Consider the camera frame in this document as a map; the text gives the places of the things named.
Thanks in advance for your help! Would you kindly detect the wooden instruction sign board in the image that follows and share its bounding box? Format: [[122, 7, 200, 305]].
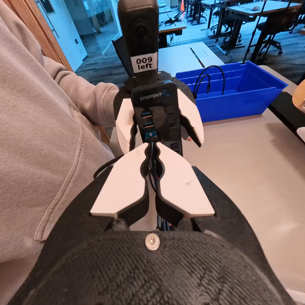
[[292, 79, 305, 112]]

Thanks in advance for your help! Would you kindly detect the person's left forearm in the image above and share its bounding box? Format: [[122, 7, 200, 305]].
[[42, 56, 119, 128]]

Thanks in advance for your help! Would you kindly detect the white door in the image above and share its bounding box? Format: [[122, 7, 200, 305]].
[[36, 0, 88, 72]]

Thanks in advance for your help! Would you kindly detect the braided red blue usb cable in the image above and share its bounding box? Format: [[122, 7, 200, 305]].
[[93, 132, 175, 232]]

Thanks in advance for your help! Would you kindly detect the white side table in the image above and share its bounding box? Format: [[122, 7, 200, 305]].
[[158, 42, 225, 72]]

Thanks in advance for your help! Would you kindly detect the glossy black usb hub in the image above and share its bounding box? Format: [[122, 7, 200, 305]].
[[131, 80, 184, 157]]

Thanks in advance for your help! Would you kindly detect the black usb cable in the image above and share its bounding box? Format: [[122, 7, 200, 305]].
[[193, 65, 226, 98]]

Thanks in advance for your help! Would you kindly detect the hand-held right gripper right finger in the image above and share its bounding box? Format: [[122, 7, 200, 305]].
[[155, 142, 215, 227]]

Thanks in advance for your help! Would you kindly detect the blue plastic bin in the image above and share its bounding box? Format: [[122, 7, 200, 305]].
[[176, 61, 289, 123]]

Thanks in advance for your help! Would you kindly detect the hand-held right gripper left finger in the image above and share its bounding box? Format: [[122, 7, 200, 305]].
[[90, 142, 151, 227]]

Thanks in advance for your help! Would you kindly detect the wooden desk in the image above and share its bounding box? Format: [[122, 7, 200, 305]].
[[158, 11, 187, 48], [208, 0, 303, 63]]

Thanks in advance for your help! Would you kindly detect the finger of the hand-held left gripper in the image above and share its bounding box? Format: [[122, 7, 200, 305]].
[[177, 89, 205, 148], [115, 97, 139, 155]]

